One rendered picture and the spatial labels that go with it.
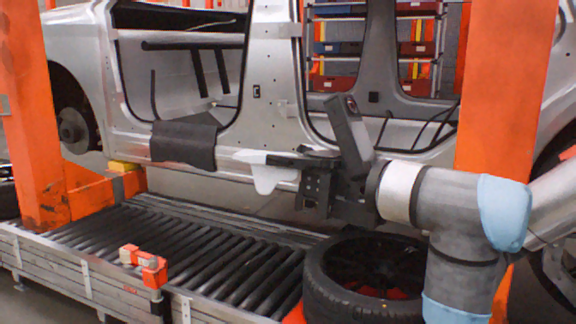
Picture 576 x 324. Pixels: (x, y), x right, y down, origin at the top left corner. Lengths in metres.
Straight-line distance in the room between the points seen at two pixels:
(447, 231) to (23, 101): 1.91
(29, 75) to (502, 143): 1.87
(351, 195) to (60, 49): 2.38
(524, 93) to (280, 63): 1.04
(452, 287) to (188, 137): 1.76
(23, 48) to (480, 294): 1.97
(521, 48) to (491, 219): 0.60
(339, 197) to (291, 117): 1.24
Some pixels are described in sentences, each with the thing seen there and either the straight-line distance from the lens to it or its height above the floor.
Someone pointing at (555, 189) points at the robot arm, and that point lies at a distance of 0.56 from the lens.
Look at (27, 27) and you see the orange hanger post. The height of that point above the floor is 1.47.
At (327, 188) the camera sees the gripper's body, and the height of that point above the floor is 1.21.
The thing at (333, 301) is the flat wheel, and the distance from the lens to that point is 1.55.
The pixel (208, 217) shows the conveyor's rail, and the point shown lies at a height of 0.32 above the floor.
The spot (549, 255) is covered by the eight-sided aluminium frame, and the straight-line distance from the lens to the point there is 1.43.
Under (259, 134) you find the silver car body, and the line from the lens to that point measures 1.84.
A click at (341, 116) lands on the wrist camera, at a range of 0.50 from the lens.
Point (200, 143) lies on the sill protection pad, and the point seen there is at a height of 0.92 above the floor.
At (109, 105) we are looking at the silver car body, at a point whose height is 1.07.
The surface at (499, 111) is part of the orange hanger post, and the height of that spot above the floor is 1.25.
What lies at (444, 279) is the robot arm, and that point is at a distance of 0.49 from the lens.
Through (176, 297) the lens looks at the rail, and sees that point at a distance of 1.83.
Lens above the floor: 1.39
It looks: 16 degrees down
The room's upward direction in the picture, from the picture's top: straight up
